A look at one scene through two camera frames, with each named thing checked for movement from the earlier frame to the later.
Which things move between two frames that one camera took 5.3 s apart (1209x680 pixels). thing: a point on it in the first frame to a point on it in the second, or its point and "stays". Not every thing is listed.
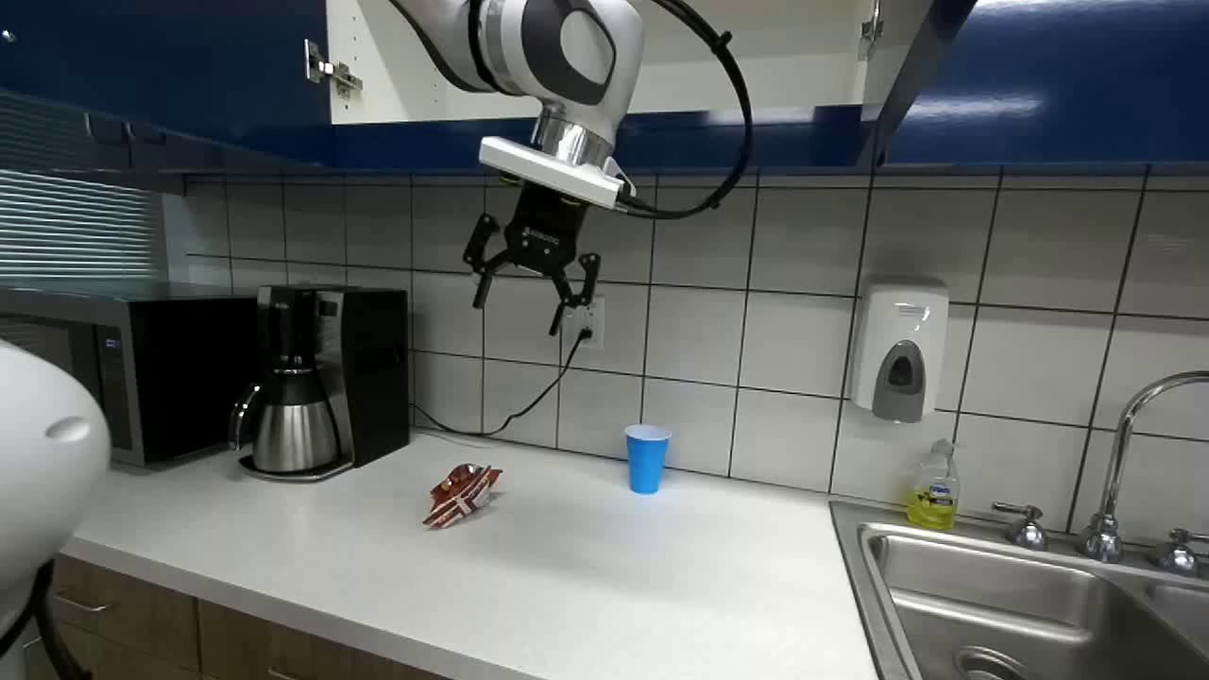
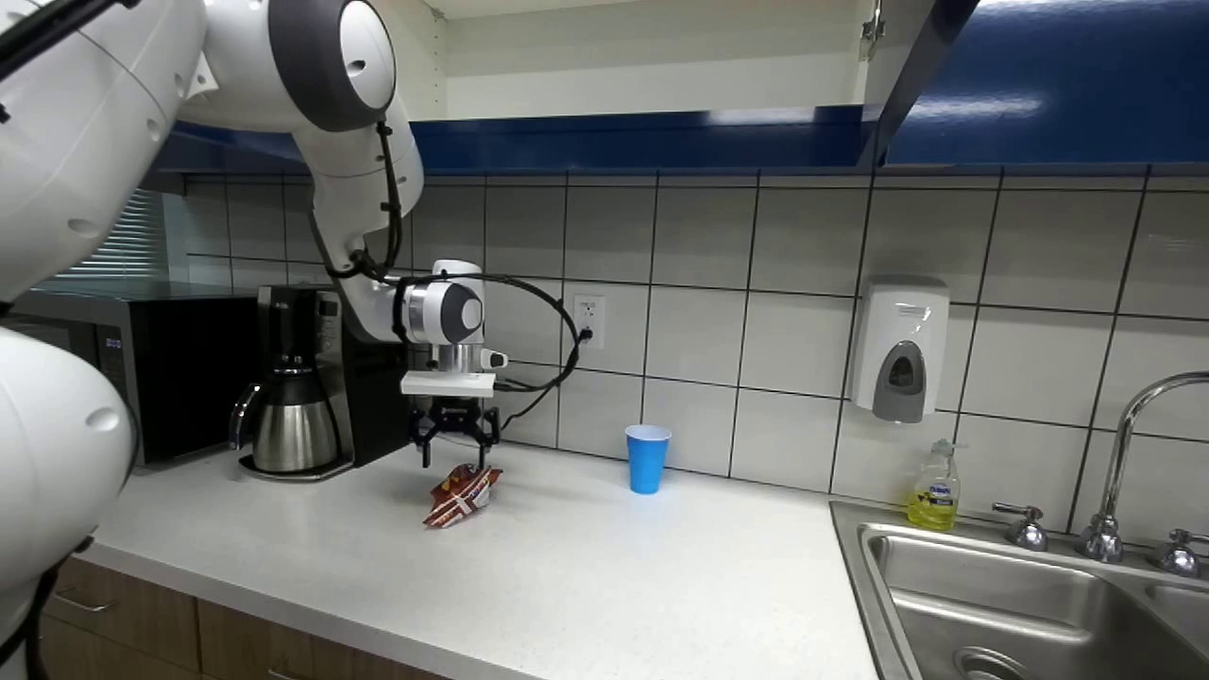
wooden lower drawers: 130,628 stays
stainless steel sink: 969,601 stays
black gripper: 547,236 to 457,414
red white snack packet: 460,493 stays
